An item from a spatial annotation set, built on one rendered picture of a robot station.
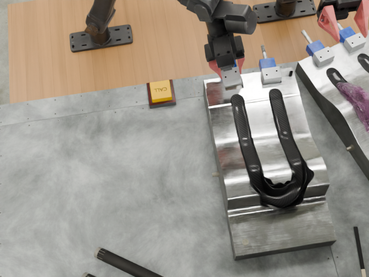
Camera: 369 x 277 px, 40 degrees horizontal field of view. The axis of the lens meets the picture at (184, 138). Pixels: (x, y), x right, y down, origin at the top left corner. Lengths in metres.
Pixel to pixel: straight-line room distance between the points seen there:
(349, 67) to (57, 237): 0.96
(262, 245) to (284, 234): 0.06
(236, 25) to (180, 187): 0.47
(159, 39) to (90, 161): 0.46
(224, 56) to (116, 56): 0.49
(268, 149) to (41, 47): 0.80
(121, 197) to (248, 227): 0.36
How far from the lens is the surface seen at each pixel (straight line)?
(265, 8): 1.72
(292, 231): 1.34
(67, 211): 1.45
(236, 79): 1.40
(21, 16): 1.81
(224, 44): 1.28
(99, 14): 1.50
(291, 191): 1.35
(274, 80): 1.45
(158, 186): 1.42
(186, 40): 1.64
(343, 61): 1.58
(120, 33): 1.67
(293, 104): 1.44
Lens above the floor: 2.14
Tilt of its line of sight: 66 degrees down
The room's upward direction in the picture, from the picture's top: 5 degrees counter-clockwise
